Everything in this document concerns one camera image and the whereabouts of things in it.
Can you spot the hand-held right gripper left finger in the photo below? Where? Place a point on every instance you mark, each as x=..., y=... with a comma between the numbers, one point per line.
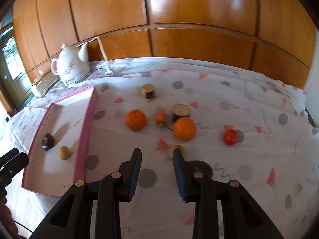
x=135, y=174

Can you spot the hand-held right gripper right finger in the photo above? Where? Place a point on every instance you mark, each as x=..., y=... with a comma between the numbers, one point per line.
x=178, y=174

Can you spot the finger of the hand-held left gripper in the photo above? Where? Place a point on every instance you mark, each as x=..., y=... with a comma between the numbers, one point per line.
x=10, y=156
x=15, y=169

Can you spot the yellow potato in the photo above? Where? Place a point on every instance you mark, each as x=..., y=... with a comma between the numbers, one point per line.
x=170, y=151

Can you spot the orange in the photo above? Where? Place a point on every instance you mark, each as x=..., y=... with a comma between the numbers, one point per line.
x=135, y=120
x=184, y=129

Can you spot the carrot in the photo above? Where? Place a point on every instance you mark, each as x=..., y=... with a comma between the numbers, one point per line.
x=161, y=116

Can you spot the red tomato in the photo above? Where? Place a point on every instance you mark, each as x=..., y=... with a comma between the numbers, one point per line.
x=230, y=137

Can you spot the pink rimmed white tray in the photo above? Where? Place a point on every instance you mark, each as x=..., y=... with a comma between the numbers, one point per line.
x=62, y=114

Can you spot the person's left hand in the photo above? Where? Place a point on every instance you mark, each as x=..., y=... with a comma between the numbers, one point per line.
x=6, y=216

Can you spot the dark round flat fruit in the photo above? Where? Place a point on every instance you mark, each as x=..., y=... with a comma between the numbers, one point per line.
x=204, y=167

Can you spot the dark brown wrinkled fruit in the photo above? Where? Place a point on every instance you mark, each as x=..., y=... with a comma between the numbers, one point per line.
x=47, y=142

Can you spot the brown kiwi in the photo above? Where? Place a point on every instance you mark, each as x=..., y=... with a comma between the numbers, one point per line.
x=64, y=152

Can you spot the white patterned tablecloth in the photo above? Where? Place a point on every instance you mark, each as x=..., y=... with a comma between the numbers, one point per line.
x=249, y=104

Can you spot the glass door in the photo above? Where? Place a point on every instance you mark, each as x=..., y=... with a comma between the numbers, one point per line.
x=12, y=54

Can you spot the white ceramic electric kettle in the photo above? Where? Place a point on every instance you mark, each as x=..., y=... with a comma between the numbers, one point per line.
x=69, y=67

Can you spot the wooden panelled cabinet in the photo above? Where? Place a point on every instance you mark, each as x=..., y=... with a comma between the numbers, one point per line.
x=199, y=42

